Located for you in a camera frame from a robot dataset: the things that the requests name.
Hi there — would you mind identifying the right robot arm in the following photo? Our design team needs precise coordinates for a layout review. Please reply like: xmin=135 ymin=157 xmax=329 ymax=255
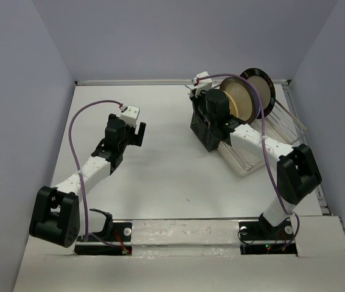
xmin=189 ymin=89 xmax=322 ymax=238

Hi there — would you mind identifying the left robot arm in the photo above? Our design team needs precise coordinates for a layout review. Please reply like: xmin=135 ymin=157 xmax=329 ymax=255
xmin=29 ymin=106 xmax=146 ymax=248

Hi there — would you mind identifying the yellow plate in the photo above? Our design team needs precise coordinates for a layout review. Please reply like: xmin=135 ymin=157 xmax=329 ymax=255
xmin=225 ymin=92 xmax=239 ymax=117

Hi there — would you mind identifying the black utensil caddy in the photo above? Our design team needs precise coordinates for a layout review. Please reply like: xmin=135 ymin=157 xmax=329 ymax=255
xmin=190 ymin=112 xmax=220 ymax=152

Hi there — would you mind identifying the brown rimmed beige plate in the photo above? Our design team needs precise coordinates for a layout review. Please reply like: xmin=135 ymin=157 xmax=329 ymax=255
xmin=220 ymin=77 xmax=254 ymax=123

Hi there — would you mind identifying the purple plate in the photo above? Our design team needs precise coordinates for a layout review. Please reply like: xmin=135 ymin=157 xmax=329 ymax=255
xmin=242 ymin=76 xmax=262 ymax=120

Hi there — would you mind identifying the black patterned plate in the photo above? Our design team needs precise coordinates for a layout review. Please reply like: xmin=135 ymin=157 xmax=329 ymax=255
xmin=240 ymin=68 xmax=276 ymax=117

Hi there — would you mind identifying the clear drain tray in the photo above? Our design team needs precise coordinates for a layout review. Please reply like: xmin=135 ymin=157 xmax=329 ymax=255
xmin=218 ymin=142 xmax=264 ymax=177

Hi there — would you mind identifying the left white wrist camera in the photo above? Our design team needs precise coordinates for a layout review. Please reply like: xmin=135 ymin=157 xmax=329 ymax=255
xmin=119 ymin=105 xmax=140 ymax=128

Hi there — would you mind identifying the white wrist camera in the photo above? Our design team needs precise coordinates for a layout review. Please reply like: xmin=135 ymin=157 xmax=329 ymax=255
xmin=192 ymin=71 xmax=212 ymax=97
xmin=119 ymin=105 xmax=140 ymax=128

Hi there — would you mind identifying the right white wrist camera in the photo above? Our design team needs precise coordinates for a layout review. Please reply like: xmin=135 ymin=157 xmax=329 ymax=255
xmin=192 ymin=71 xmax=212 ymax=97

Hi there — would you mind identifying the wire dish rack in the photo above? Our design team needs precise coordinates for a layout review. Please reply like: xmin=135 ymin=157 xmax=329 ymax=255
xmin=265 ymin=101 xmax=307 ymax=145

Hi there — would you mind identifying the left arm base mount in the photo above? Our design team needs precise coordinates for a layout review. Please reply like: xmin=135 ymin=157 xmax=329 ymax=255
xmin=74 ymin=209 xmax=133 ymax=256

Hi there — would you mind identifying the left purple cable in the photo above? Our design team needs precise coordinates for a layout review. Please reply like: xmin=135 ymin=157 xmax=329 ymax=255
xmin=68 ymin=100 xmax=130 ymax=250

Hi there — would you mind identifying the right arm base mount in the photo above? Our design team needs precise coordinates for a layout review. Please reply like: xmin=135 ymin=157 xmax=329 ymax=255
xmin=237 ymin=220 xmax=298 ymax=256

